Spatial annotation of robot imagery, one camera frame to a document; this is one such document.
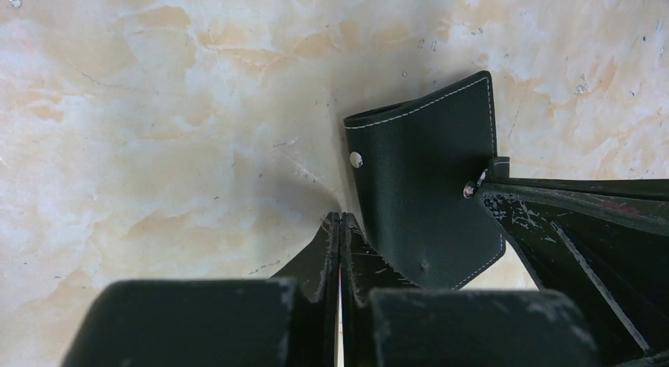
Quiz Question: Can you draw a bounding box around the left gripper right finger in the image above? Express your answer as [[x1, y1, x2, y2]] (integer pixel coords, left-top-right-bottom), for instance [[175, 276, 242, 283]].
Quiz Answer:
[[339, 213, 601, 366]]

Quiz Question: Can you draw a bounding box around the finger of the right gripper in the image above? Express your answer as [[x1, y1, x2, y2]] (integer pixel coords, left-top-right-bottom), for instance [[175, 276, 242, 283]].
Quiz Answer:
[[475, 182, 668, 365], [491, 178, 668, 201]]

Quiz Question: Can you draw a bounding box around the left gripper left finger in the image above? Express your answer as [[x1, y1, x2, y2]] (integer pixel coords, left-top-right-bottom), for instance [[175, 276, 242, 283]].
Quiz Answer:
[[62, 212, 340, 366]]

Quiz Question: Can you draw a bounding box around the black leather card holder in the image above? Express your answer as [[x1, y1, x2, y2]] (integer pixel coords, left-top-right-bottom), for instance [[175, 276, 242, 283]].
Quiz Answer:
[[343, 70, 506, 289]]

